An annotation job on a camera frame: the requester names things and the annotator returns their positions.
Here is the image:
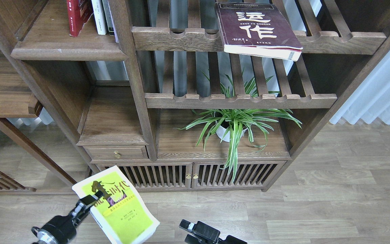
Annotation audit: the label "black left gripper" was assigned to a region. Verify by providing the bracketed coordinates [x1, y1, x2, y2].
[31, 190, 104, 244]

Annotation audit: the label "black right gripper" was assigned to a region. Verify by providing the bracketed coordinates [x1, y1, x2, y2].
[179, 219, 247, 244]

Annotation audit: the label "yellow-green book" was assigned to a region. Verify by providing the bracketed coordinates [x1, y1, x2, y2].
[72, 166, 160, 244]

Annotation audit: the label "red book with photos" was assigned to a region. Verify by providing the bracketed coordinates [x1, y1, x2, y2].
[66, 0, 93, 37]

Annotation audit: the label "brass drawer knob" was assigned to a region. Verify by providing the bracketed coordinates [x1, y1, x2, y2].
[113, 151, 121, 159]

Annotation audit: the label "white plant pot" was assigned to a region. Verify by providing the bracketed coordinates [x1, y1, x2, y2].
[216, 121, 248, 142]

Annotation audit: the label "green spider plant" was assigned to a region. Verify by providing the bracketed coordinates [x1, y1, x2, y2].
[176, 69, 303, 184]

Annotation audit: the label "dark wooden bookshelf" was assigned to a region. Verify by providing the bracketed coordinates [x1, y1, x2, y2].
[0, 0, 390, 191]

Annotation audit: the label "pale purple upright book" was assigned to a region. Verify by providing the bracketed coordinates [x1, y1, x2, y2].
[107, 3, 119, 43]

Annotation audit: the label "white upright book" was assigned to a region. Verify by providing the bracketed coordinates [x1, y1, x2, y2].
[91, 0, 107, 35]

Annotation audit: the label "dark upright book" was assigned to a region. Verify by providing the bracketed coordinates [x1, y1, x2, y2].
[102, 0, 115, 36]

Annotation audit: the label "maroon book white characters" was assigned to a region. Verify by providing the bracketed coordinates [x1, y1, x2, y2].
[215, 2, 303, 62]

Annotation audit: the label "white curtain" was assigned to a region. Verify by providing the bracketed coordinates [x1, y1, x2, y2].
[330, 51, 390, 125]

